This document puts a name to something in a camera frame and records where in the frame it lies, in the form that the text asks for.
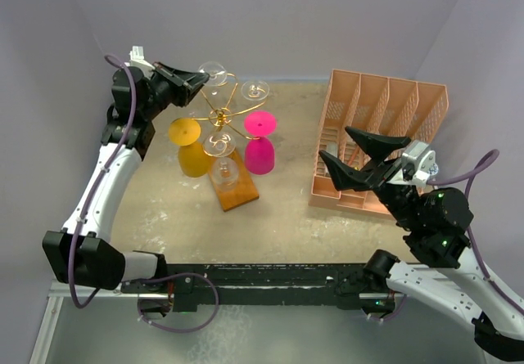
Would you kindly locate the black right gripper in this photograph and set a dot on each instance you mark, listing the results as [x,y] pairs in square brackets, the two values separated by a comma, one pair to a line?
[376,172]

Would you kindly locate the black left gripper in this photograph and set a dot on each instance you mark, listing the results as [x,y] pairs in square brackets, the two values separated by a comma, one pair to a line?
[185,84]

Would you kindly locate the clear champagne flute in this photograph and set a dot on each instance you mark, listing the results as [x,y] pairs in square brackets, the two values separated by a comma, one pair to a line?
[218,76]

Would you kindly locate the clear wine glass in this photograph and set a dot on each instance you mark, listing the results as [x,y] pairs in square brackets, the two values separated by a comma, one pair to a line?
[221,155]
[255,90]

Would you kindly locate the clear wine glass front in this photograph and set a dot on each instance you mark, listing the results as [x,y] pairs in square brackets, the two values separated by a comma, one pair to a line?
[221,155]

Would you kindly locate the yellow plastic goblet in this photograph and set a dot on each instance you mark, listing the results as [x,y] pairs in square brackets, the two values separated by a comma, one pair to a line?
[185,133]

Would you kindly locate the magenta plastic goblet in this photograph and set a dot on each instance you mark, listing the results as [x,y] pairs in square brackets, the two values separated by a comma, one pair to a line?
[260,152]

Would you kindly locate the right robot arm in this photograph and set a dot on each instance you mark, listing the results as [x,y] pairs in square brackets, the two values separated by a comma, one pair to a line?
[437,219]

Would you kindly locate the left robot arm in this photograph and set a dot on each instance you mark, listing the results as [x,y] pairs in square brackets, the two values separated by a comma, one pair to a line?
[81,251]

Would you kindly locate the wooden rack base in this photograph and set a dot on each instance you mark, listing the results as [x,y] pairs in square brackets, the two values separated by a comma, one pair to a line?
[244,192]

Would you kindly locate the peach plastic file organizer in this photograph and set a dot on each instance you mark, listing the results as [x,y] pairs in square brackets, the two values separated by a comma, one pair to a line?
[376,104]

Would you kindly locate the gold wire glass rack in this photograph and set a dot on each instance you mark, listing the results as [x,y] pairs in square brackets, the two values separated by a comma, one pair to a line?
[221,117]

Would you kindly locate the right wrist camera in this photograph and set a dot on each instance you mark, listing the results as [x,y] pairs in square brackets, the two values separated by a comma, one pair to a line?
[417,165]

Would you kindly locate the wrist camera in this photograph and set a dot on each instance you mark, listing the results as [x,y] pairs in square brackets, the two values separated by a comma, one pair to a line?
[137,59]
[417,165]

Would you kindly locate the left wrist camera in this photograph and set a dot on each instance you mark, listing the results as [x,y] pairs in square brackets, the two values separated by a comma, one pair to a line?
[137,59]

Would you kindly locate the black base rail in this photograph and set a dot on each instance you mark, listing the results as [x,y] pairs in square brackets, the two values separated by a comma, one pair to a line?
[340,285]

